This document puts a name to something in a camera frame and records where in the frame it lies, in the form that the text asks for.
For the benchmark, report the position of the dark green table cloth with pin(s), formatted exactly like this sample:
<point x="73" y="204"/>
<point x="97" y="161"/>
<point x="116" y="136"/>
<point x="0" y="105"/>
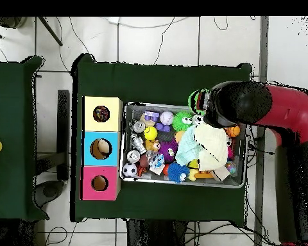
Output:
<point x="143" y="84"/>
<point x="10" y="102"/>

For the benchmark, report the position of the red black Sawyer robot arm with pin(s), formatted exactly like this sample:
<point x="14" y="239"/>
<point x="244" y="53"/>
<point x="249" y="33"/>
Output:
<point x="285" y="110"/>

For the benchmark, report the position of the wooden box with three holes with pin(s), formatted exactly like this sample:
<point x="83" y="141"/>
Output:
<point x="100" y="159"/>

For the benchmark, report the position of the blue spiky ball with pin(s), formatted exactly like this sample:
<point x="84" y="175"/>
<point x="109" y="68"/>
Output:
<point x="178" y="172"/>

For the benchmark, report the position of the orange toy basketball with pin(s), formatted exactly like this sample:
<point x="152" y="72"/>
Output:
<point x="233" y="131"/>

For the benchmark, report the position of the purple spiky toy with eyes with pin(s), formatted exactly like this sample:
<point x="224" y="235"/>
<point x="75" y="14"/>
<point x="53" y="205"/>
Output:
<point x="168" y="150"/>

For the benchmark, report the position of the black white soccer ball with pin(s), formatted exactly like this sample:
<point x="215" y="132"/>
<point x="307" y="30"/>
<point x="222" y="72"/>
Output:
<point x="129" y="170"/>

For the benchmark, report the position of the cream waffle cloth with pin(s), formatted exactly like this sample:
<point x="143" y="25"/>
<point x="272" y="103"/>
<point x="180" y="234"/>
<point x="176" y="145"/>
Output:
<point x="213" y="146"/>

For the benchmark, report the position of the yellow smiley ball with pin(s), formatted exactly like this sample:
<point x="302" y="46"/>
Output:
<point x="150" y="133"/>

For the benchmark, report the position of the colourful spotted cloth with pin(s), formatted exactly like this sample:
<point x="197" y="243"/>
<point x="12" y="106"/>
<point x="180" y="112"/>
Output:
<point x="101" y="113"/>

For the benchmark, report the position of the green spiky toy with eyes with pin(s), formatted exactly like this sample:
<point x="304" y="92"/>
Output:
<point x="181" y="120"/>

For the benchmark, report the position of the mint waffle cloth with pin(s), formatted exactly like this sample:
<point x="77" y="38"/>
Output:
<point x="186" y="148"/>

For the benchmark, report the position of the white toy baseball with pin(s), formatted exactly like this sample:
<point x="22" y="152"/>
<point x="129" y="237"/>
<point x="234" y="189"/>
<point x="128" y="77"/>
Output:
<point x="166" y="118"/>

